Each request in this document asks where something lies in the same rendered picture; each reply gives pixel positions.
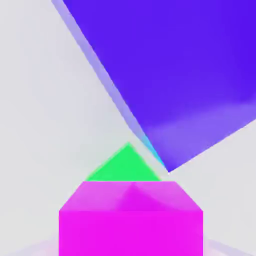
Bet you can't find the large purple box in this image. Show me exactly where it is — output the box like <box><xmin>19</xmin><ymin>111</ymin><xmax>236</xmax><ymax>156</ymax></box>
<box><xmin>50</xmin><ymin>0</ymin><xmax>256</xmax><ymax>174</ymax></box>

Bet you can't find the small green cube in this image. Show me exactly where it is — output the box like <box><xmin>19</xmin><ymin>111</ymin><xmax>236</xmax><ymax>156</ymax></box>
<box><xmin>85</xmin><ymin>141</ymin><xmax>162</xmax><ymax>182</ymax></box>

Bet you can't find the small magenta cube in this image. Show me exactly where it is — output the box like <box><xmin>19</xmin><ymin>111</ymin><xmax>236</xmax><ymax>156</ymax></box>
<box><xmin>58</xmin><ymin>180</ymin><xmax>204</xmax><ymax>256</ymax></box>

